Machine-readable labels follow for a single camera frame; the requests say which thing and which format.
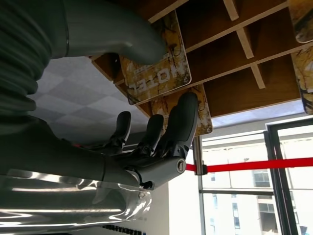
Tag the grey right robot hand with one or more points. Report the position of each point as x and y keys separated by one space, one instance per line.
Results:
x=61 y=162

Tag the wooden card rack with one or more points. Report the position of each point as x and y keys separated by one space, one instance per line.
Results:
x=244 y=65

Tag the red barrier belt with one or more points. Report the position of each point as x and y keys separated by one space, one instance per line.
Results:
x=244 y=165

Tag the glass window wall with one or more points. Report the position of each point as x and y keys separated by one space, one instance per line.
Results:
x=244 y=207

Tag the chrome stanchion post with base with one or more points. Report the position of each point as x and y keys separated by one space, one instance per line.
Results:
x=197 y=152

